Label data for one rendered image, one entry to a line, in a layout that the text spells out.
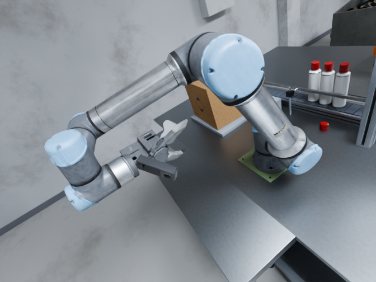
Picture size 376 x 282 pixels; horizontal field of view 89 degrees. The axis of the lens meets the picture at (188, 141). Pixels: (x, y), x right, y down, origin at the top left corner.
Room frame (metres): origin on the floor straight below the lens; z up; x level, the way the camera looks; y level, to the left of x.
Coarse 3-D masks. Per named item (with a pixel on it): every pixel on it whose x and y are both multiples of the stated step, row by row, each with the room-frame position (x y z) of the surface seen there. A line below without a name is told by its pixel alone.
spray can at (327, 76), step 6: (330, 66) 0.74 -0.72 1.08; (324, 72) 0.76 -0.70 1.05; (330, 72) 0.74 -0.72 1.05; (324, 78) 0.75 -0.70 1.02; (330, 78) 0.73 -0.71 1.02; (324, 84) 0.74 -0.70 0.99; (330, 84) 0.73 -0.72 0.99; (324, 90) 0.74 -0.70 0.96; (330, 90) 0.73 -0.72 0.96; (324, 96) 0.74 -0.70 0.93; (330, 96) 0.73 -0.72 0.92; (324, 102) 0.74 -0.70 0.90; (330, 102) 0.73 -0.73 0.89
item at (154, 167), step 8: (144, 160) 0.43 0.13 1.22; (152, 160) 0.42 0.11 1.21; (144, 168) 0.43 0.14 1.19; (152, 168) 0.41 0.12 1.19; (160, 168) 0.40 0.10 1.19; (168, 168) 0.39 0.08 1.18; (176, 168) 0.39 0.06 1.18; (160, 176) 0.41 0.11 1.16; (168, 176) 0.38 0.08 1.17; (176, 176) 0.40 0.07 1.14
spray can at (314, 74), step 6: (312, 66) 0.81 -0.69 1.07; (318, 66) 0.80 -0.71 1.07; (312, 72) 0.80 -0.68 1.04; (318, 72) 0.79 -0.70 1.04; (312, 78) 0.80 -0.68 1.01; (318, 78) 0.79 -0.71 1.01; (312, 84) 0.80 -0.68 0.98; (318, 84) 0.79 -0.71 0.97; (312, 96) 0.80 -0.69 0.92; (318, 96) 0.79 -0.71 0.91
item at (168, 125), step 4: (168, 120) 0.50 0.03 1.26; (184, 120) 0.48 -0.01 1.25; (164, 124) 0.50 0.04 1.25; (168, 124) 0.49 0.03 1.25; (172, 124) 0.49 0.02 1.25; (176, 124) 0.48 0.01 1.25; (180, 124) 0.47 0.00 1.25; (184, 124) 0.48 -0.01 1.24; (164, 128) 0.49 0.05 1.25; (168, 128) 0.49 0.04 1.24; (172, 128) 0.47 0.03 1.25; (176, 128) 0.47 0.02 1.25; (180, 128) 0.47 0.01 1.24; (184, 128) 0.47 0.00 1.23; (164, 132) 0.48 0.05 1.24; (168, 132) 0.48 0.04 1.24; (176, 132) 0.46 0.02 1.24; (180, 132) 0.47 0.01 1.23; (172, 136) 0.46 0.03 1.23; (176, 136) 0.47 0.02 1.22; (168, 140) 0.45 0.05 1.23; (172, 140) 0.46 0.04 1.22
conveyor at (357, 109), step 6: (270, 90) 1.08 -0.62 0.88; (276, 90) 1.05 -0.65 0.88; (282, 90) 1.03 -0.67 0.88; (276, 96) 0.99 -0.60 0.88; (282, 96) 0.96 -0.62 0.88; (294, 96) 0.91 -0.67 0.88; (300, 96) 0.89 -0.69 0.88; (306, 96) 0.87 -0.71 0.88; (300, 102) 0.84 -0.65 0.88; (306, 102) 0.81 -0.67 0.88; (312, 102) 0.80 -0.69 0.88; (318, 102) 0.77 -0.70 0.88; (348, 102) 0.69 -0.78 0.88; (330, 108) 0.70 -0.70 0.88; (336, 108) 0.68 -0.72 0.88; (342, 108) 0.67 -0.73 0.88; (348, 108) 0.65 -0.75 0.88; (354, 108) 0.64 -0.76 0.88; (360, 108) 0.62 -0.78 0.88; (354, 114) 0.60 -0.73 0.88; (360, 114) 0.59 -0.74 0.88
